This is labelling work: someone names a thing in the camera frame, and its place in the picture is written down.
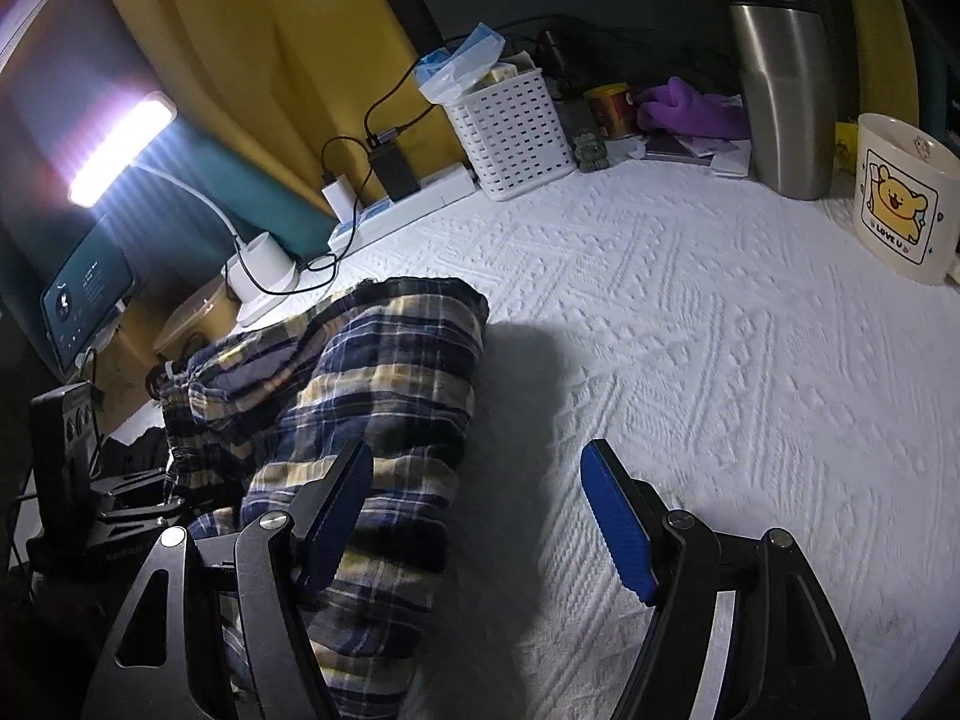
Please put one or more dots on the tablet with lit screen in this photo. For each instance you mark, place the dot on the tablet with lit screen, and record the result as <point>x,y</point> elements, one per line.
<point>86,292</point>

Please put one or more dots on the small green figurine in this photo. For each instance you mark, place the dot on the small green figurine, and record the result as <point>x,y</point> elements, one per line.
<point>592,150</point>

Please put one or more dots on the yellow curtain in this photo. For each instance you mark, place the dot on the yellow curtain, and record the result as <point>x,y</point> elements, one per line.
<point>285,52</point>
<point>877,30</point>

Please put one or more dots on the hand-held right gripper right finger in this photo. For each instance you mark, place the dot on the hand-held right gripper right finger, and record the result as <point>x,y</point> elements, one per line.
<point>615,517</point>

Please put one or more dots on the yellow tin can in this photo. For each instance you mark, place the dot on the yellow tin can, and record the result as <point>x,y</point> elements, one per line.
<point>609,109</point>

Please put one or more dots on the white perforated plastic basket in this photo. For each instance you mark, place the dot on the white perforated plastic basket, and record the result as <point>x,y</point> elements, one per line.
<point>517,135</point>

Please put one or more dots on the blue plastic bag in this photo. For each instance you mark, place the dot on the blue plastic bag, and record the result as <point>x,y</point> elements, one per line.
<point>461,60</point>

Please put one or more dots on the purple cloth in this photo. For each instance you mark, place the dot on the purple cloth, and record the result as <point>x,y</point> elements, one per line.
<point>686,109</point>

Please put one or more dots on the stainless steel tumbler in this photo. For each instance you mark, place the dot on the stainless steel tumbler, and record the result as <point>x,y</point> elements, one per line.
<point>784,90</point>

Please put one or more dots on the black power adapter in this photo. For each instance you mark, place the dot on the black power adapter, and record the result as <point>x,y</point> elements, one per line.
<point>394,169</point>

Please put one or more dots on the white mug with bear print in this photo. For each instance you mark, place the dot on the white mug with bear print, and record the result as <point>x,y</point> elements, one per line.
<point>900,202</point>

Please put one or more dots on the white power strip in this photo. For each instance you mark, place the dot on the white power strip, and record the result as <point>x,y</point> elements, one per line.
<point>405,202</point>

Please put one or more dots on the white textured tablecloth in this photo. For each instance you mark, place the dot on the white textured tablecloth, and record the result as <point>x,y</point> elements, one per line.
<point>675,390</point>

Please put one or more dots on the tan bowl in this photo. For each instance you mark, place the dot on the tan bowl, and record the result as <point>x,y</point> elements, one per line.
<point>199,315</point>

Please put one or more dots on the plaid pants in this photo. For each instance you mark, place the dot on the plaid pants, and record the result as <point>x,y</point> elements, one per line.
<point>390,390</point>

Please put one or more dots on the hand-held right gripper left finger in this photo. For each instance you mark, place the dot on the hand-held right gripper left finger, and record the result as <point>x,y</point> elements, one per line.
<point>337,510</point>

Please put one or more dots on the stack of papers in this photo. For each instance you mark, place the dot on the stack of papers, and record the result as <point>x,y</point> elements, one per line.
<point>697,154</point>

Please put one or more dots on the white charger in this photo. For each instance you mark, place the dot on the white charger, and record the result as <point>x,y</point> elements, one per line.
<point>339,195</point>

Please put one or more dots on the white desk lamp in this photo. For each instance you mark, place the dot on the white desk lamp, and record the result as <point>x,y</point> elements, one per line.
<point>124,146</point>

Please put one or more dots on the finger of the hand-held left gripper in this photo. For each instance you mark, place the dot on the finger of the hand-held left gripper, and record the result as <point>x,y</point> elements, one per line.
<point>146,514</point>
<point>139,481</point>

